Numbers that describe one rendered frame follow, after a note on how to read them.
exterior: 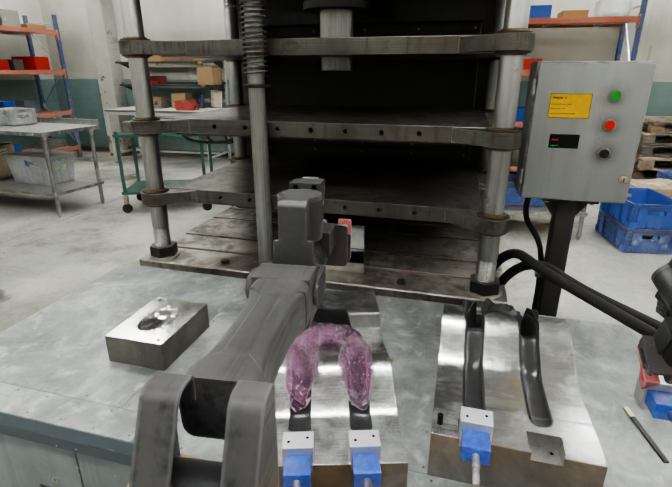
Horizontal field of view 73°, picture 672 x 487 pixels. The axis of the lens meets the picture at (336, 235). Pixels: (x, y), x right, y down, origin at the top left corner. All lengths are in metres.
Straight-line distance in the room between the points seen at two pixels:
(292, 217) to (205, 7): 7.88
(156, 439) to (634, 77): 1.43
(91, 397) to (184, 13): 7.75
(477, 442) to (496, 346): 0.28
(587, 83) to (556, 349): 0.79
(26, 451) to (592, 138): 1.67
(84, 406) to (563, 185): 1.37
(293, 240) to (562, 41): 7.04
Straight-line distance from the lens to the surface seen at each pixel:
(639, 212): 4.47
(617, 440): 1.06
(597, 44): 7.56
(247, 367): 0.37
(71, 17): 9.82
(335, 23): 1.75
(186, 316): 1.21
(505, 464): 0.85
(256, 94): 1.51
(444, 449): 0.84
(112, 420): 1.06
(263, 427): 0.33
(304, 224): 0.55
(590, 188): 1.56
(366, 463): 0.80
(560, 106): 1.51
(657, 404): 0.92
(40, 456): 1.34
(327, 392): 0.91
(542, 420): 0.91
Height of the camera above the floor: 1.44
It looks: 20 degrees down
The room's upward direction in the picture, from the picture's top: straight up
